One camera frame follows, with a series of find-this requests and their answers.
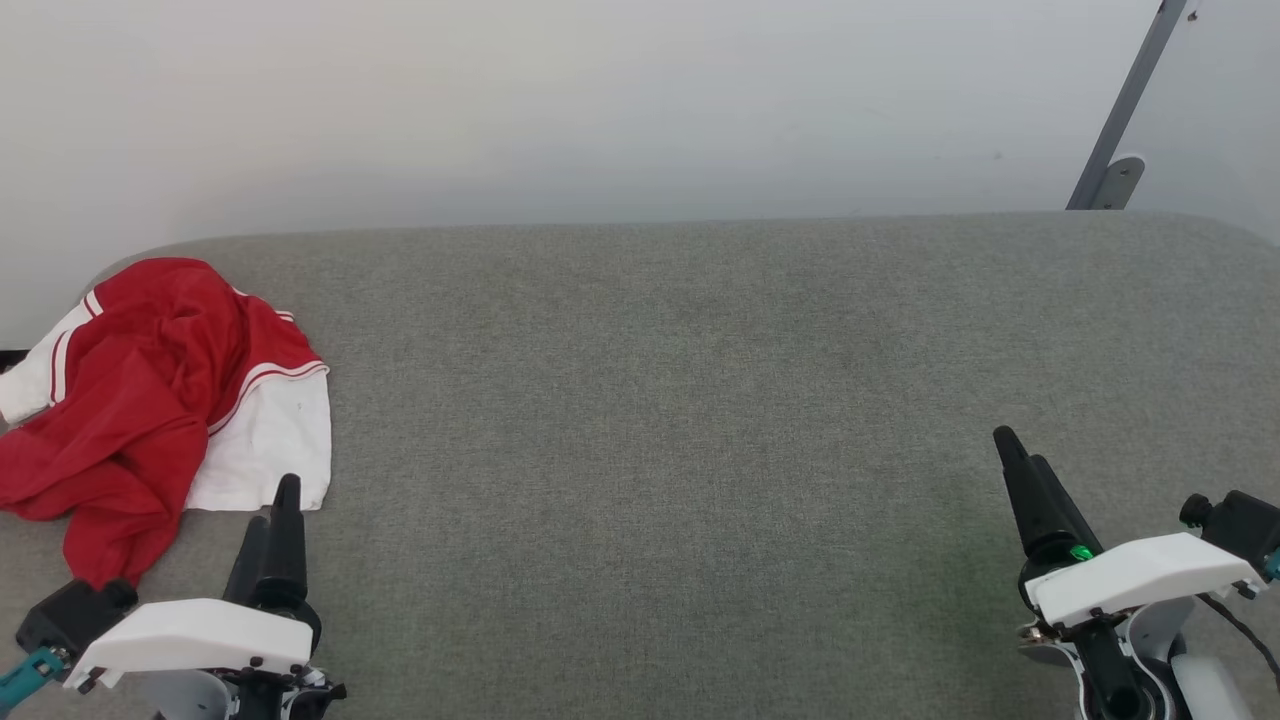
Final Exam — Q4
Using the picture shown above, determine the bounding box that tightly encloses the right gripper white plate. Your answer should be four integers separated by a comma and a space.
993, 426, 1264, 720

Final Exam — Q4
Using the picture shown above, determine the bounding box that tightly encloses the left camera teal connector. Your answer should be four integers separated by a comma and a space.
0, 647, 67, 711

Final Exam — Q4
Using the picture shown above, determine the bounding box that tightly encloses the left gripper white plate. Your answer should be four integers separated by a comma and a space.
62, 474, 347, 720

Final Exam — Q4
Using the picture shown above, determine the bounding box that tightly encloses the grey fabric sofa surface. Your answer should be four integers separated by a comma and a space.
0, 212, 1280, 720

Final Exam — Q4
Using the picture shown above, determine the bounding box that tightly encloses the red and white shirt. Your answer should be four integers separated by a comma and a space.
0, 257, 333, 591

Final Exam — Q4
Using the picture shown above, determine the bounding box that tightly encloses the grey metal bar bracket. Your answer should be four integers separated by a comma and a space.
1066, 0, 1191, 211

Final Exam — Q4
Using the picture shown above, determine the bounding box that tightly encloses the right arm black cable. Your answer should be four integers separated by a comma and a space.
1195, 594, 1280, 693

